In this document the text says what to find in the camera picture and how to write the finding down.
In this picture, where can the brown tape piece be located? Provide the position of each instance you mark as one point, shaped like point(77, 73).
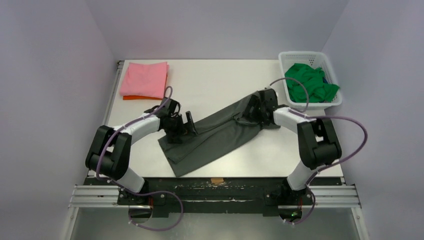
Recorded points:
point(217, 181)

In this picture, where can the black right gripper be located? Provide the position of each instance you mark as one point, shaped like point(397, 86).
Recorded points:
point(250, 113)

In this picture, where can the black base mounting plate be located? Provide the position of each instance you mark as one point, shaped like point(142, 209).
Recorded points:
point(246, 195)

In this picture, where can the green t shirt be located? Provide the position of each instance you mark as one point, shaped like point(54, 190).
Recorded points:
point(309, 82)

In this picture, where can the dark grey t shirt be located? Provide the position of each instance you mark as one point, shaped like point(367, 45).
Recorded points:
point(218, 134)

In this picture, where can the folded pink t shirt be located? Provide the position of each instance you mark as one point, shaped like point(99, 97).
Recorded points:
point(145, 80)

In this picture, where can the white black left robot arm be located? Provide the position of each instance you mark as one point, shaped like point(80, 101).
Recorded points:
point(110, 150)

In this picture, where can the aluminium frame rail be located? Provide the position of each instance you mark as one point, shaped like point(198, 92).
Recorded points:
point(342, 196)

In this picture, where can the folded orange t shirt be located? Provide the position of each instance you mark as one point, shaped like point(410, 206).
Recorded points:
point(137, 97)

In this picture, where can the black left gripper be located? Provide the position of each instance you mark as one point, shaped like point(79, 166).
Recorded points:
point(173, 137)

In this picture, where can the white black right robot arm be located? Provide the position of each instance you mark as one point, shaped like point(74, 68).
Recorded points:
point(318, 144)

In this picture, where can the white perforated laundry basket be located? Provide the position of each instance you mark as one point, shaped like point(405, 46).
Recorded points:
point(315, 60)

